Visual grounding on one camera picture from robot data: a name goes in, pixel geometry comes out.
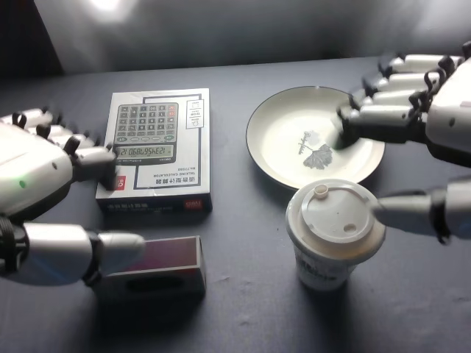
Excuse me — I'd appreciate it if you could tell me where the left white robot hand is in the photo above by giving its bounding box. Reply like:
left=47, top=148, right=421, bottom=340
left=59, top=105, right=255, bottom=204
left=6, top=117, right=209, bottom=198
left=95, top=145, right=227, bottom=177
left=0, top=107, right=146, bottom=288

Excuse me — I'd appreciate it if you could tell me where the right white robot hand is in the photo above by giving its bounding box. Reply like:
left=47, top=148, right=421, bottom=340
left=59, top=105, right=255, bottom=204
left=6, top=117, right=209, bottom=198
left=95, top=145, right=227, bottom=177
left=336, top=43, right=471, bottom=246

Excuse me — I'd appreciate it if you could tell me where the white paper cup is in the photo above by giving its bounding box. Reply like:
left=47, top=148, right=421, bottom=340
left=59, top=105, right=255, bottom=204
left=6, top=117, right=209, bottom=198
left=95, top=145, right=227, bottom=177
left=286, top=179, right=387, bottom=291

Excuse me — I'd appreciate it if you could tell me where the maroon rectangular box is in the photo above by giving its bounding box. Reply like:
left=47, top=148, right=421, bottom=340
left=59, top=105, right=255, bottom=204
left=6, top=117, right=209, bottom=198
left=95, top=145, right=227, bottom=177
left=93, top=235, right=207, bottom=306

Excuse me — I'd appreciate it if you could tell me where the white calculator box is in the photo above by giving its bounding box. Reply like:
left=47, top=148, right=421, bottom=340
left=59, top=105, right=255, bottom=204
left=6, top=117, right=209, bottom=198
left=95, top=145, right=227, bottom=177
left=95, top=87, right=213, bottom=218

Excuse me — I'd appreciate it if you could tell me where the white plate with dark rim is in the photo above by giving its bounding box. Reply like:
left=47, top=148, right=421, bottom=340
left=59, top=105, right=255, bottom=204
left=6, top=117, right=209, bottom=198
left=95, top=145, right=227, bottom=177
left=246, top=85, right=386, bottom=190

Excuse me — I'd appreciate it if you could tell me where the grey table cloth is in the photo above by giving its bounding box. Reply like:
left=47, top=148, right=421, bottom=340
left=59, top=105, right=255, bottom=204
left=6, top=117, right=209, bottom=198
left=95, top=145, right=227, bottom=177
left=0, top=54, right=471, bottom=353

